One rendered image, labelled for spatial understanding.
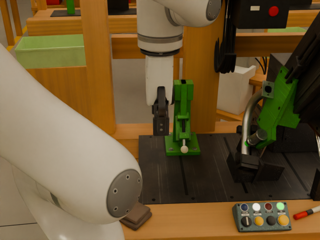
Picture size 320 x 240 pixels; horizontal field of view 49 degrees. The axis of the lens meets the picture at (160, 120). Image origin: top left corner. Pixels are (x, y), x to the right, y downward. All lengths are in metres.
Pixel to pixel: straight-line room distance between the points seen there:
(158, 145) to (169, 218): 0.40
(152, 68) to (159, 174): 0.66
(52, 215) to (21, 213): 1.95
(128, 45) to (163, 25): 0.84
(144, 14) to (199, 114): 0.91
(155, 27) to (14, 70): 0.28
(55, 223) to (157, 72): 0.31
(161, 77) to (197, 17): 0.14
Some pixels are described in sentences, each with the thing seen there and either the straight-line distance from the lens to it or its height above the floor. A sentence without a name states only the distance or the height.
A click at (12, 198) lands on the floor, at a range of 2.71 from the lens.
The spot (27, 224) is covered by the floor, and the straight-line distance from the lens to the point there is 2.48.
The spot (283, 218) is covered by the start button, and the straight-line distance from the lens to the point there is 1.08.
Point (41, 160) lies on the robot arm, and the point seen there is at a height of 1.41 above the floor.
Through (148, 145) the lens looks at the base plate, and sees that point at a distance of 1.39.
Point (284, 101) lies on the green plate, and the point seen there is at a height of 1.20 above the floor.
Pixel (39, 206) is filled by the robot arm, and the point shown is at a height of 1.26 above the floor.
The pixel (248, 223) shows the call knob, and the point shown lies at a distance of 1.04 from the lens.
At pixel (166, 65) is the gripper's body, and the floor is 1.44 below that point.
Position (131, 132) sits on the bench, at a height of 0.88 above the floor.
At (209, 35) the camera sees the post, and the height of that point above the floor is 1.30.
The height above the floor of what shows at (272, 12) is 1.41.
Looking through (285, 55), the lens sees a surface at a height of 1.24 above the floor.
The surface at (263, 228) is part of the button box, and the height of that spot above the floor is 0.92.
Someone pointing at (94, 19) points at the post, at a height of 1.37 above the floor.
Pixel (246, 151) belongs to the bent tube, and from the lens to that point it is 1.22.
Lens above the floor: 1.65
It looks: 28 degrees down
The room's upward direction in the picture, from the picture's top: straight up
